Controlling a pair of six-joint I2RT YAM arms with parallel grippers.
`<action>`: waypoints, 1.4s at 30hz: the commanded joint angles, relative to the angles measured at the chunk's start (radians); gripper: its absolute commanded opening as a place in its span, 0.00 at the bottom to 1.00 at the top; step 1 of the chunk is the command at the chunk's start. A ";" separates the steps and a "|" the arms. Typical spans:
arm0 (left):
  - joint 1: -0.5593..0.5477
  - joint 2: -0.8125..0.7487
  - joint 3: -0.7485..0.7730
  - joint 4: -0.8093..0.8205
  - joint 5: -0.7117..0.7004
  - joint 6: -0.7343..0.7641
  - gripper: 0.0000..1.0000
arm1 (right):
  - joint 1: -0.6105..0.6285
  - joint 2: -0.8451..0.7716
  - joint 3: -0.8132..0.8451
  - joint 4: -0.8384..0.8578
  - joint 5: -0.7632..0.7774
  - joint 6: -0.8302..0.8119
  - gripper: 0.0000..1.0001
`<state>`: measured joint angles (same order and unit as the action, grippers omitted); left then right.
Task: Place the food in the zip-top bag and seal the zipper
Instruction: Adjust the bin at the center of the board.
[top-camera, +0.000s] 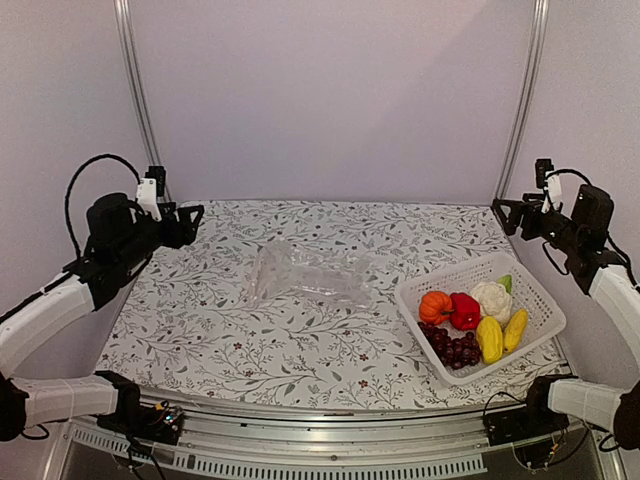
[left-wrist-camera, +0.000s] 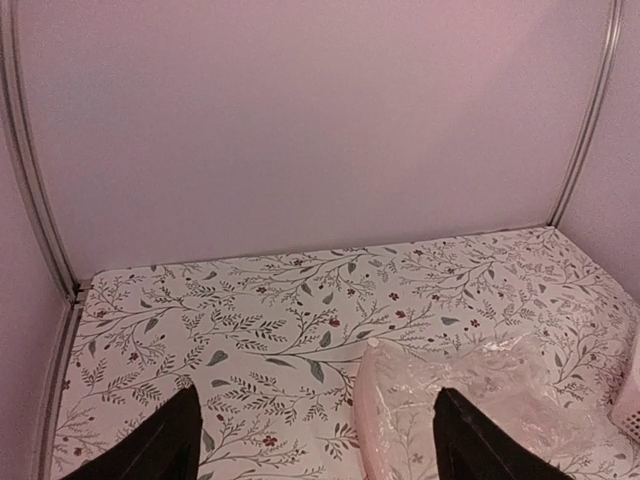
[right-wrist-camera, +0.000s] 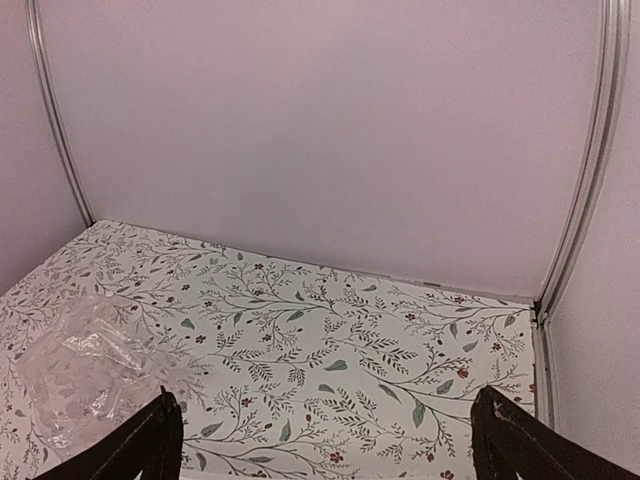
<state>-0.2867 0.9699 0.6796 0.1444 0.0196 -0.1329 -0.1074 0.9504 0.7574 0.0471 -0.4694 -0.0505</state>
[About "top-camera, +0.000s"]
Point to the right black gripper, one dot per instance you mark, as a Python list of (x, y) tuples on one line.
[(517, 206)]

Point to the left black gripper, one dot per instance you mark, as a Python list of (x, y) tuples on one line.
[(187, 233)]

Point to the red toy bell pepper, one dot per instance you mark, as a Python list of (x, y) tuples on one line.
[(466, 312)]

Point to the clear zip top bag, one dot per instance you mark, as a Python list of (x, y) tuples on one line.
[(282, 268)]

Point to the orange toy pumpkin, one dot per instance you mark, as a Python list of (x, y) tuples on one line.
[(435, 308)]

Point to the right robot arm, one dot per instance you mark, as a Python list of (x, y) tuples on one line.
[(601, 274)]

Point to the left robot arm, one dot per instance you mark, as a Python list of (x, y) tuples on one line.
[(123, 237)]

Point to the white toy cauliflower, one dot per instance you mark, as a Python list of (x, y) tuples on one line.
[(494, 300)]

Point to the white plastic basket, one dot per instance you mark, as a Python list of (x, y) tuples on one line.
[(545, 318)]

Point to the floral table mat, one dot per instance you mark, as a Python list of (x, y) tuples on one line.
[(188, 326)]

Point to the dark red toy grapes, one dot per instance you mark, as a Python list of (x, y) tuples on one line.
[(453, 352)]

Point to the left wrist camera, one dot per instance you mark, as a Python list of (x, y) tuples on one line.
[(150, 188)]

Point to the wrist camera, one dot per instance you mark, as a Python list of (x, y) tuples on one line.
[(150, 188), (548, 181)]

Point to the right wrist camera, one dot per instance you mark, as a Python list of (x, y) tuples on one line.
[(548, 181)]

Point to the left aluminium frame post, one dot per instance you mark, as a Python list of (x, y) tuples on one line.
[(134, 77)]

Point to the aluminium frame post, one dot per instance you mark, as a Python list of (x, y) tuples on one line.
[(134, 77), (532, 66)]

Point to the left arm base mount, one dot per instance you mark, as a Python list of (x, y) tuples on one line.
[(161, 423)]

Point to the right aluminium frame post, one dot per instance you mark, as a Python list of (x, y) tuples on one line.
[(532, 66)]

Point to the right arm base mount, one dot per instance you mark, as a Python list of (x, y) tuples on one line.
[(519, 424)]

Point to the front aluminium rail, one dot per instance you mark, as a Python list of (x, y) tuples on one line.
[(236, 440)]

